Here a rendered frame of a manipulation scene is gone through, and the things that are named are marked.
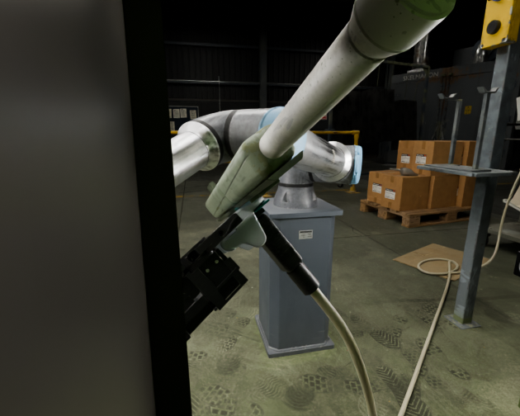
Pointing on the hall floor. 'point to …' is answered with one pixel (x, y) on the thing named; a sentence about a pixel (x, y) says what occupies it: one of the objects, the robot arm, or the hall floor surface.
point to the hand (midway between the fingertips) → (249, 202)
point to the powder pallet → (411, 218)
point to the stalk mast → (471, 256)
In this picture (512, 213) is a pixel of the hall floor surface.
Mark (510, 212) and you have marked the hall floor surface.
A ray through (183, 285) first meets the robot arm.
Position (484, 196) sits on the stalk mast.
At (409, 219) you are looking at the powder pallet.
